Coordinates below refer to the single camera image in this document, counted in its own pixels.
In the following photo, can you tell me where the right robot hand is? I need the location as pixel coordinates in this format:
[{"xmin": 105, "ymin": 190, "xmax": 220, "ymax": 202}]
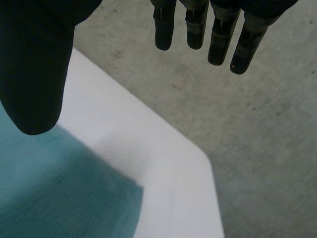
[{"xmin": 0, "ymin": 0, "xmax": 300, "ymax": 136}]

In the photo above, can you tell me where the teal towel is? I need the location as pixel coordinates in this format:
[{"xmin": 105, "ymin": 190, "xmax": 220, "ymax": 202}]
[{"xmin": 0, "ymin": 101, "xmax": 145, "ymax": 238}]

